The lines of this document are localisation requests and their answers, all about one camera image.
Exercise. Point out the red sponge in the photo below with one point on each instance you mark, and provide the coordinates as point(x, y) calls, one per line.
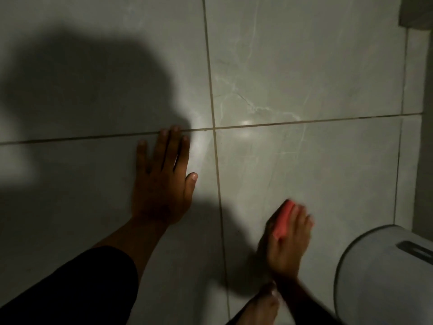
point(283, 219)

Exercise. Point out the person's left middle finger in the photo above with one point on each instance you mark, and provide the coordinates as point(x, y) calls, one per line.
point(172, 147)

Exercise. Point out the person's left thumb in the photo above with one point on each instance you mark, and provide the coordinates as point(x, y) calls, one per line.
point(191, 187)

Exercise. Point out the black sleeve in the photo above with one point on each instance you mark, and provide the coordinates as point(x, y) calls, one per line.
point(74, 291)

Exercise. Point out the person's right thumb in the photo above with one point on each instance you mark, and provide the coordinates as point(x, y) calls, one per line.
point(268, 230)

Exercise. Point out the person's left little finger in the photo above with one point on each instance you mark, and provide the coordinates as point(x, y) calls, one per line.
point(141, 157)

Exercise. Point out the person's left forearm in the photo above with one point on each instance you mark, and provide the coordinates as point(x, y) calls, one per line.
point(138, 243)

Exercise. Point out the person's right hand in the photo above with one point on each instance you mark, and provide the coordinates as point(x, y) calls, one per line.
point(286, 253)

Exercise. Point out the person's left hand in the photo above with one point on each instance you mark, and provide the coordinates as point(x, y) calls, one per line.
point(159, 196)

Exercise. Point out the white plastic bin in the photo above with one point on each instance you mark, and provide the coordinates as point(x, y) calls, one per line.
point(382, 280)

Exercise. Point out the person's right forearm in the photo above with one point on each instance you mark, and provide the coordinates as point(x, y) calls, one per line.
point(304, 301)

